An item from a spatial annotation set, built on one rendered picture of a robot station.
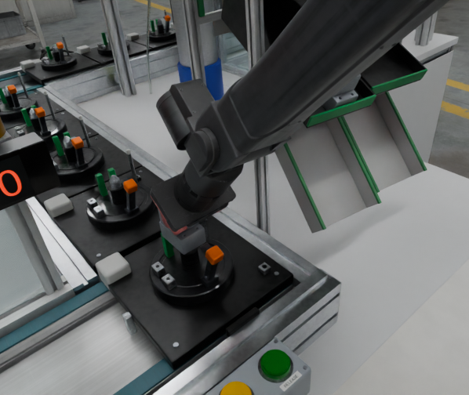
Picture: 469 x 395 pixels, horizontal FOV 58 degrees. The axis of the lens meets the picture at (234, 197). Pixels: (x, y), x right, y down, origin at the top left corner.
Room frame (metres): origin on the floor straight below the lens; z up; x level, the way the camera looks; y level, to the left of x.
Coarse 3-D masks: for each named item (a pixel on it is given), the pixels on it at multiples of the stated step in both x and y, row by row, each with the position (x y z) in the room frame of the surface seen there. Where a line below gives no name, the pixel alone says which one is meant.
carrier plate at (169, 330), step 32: (224, 224) 0.63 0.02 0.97; (128, 256) 0.56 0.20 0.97; (256, 256) 0.53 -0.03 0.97; (128, 288) 0.49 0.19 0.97; (256, 288) 0.46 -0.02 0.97; (160, 320) 0.42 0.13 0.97; (192, 320) 0.41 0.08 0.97; (224, 320) 0.41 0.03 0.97; (160, 352) 0.37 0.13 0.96; (192, 352) 0.36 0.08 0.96
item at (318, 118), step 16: (224, 0) 0.79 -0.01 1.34; (240, 0) 0.74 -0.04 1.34; (272, 0) 0.84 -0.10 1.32; (288, 0) 0.83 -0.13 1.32; (224, 16) 0.79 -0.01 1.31; (240, 16) 0.74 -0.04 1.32; (272, 16) 0.82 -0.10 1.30; (288, 16) 0.83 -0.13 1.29; (240, 32) 0.74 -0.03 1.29; (272, 32) 0.78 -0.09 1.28; (368, 96) 0.62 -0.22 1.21; (320, 112) 0.61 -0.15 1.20; (336, 112) 0.59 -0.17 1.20
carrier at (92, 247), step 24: (144, 168) 0.87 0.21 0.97; (96, 192) 0.78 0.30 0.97; (120, 192) 0.70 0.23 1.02; (144, 192) 0.74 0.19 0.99; (72, 216) 0.70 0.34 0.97; (96, 216) 0.66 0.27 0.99; (120, 216) 0.66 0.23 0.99; (144, 216) 0.67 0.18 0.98; (72, 240) 0.62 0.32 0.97; (96, 240) 0.62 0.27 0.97; (120, 240) 0.61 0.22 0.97; (144, 240) 0.61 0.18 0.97
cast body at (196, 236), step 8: (160, 216) 0.51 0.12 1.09; (160, 224) 0.52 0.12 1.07; (168, 232) 0.50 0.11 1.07; (184, 232) 0.49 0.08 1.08; (192, 232) 0.49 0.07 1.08; (200, 232) 0.49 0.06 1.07; (168, 240) 0.50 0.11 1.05; (176, 240) 0.48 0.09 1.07; (184, 240) 0.47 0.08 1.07; (192, 240) 0.48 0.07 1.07; (200, 240) 0.49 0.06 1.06; (176, 248) 0.49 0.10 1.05; (184, 248) 0.47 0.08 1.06; (192, 248) 0.48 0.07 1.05
